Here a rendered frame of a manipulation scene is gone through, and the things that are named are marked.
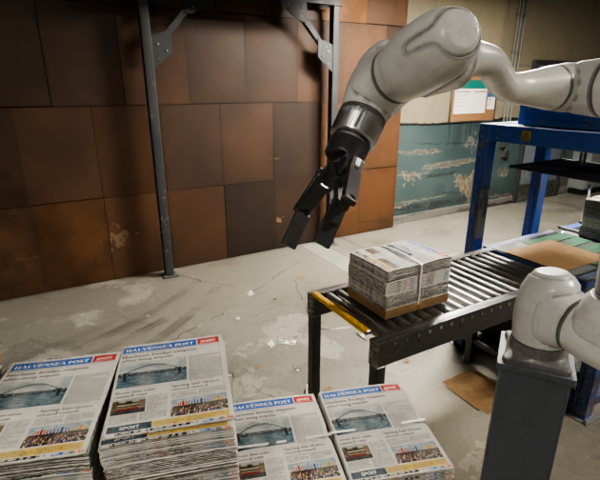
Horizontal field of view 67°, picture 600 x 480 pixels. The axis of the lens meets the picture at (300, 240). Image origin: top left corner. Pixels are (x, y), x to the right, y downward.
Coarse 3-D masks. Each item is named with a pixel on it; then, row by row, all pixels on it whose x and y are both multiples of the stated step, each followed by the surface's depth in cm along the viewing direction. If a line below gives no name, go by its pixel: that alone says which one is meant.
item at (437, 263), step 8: (400, 248) 218; (408, 248) 218; (416, 248) 218; (424, 248) 218; (416, 256) 208; (424, 256) 207; (432, 256) 206; (440, 256) 206; (448, 256) 207; (432, 264) 203; (440, 264) 205; (448, 264) 208; (432, 272) 204; (440, 272) 206; (448, 272) 209; (432, 280) 205; (440, 280) 208; (448, 280) 210; (432, 288) 206; (440, 288) 209; (448, 288) 212; (424, 296) 205; (432, 296) 209
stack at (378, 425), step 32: (384, 384) 152; (256, 416) 136; (288, 416) 136; (320, 416) 137; (352, 416) 137; (384, 416) 137; (416, 416) 137; (256, 448) 125; (288, 448) 125; (320, 448) 125; (352, 448) 125; (384, 448) 125; (416, 448) 125
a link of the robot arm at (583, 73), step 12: (588, 60) 101; (576, 72) 100; (588, 72) 99; (576, 84) 100; (588, 84) 98; (576, 96) 101; (588, 96) 99; (564, 108) 104; (576, 108) 102; (588, 108) 100
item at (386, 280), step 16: (352, 256) 212; (368, 256) 207; (384, 256) 207; (352, 272) 214; (368, 272) 203; (384, 272) 193; (400, 272) 194; (352, 288) 216; (368, 288) 204; (384, 288) 194; (400, 288) 197; (384, 304) 196; (400, 304) 199
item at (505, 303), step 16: (480, 304) 213; (496, 304) 214; (512, 304) 220; (432, 320) 198; (448, 320) 199; (464, 320) 205; (480, 320) 211; (496, 320) 218; (384, 336) 185; (400, 336) 186; (416, 336) 191; (432, 336) 197; (448, 336) 202; (384, 352) 184; (400, 352) 189; (416, 352) 194
